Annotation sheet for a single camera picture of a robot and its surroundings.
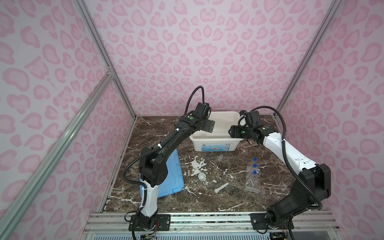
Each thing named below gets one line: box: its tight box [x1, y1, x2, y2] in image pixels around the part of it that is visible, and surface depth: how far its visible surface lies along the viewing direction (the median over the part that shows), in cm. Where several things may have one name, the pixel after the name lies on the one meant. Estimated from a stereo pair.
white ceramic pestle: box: [214, 182, 229, 194], surface depth 85 cm
